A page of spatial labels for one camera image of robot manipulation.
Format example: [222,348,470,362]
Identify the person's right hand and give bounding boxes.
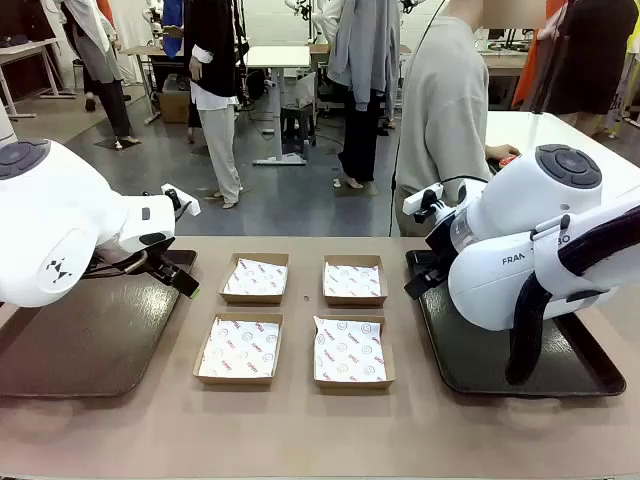
[484,143,522,161]

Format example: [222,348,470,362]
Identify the cardboard box on floor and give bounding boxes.
[158,89,192,125]

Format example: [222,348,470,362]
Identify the white standing desk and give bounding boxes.
[247,45,312,167]

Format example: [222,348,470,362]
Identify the brown plastic serving tray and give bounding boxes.
[0,248,198,399]

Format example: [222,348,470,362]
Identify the black stool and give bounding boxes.
[279,103,318,149]

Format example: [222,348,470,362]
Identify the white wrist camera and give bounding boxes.
[402,182,446,216]
[160,183,202,217]

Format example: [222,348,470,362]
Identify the blue hanging garment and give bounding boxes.
[162,0,186,54]

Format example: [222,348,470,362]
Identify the person in beige sweater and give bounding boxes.
[394,0,549,237]

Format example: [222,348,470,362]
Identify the white table with metal legs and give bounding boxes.
[0,38,65,120]

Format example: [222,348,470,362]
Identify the wooden background table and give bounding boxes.
[119,44,169,126]

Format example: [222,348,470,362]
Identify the white plastic bag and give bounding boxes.
[294,72,319,109]

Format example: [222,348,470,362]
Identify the grey background work table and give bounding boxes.
[480,44,532,87]

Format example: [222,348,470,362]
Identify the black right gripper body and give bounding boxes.
[424,209,459,274]

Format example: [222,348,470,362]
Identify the orange hanging garment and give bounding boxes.
[512,0,559,109]

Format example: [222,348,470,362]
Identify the mannequin in black coat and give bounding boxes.
[182,0,247,210]

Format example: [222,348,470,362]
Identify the brown cardboard donut box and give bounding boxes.
[322,254,389,308]
[192,312,285,387]
[312,314,397,392]
[218,252,291,307]

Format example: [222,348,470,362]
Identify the white side table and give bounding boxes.
[485,110,640,174]

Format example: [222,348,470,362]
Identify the figure in grey cardigan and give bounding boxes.
[327,0,402,191]

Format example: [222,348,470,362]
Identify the black plastic serving tray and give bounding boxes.
[404,248,627,399]

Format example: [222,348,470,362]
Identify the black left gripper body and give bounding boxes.
[143,238,178,281]

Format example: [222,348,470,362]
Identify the figure in black dress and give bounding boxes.
[533,0,632,137]

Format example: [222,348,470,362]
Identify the figure in white shirt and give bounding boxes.
[58,0,141,150]

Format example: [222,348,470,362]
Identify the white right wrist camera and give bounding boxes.
[402,182,446,216]

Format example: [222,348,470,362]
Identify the figure in orange jacket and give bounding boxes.
[94,0,117,31]

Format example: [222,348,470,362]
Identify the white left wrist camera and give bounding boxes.
[160,183,202,217]

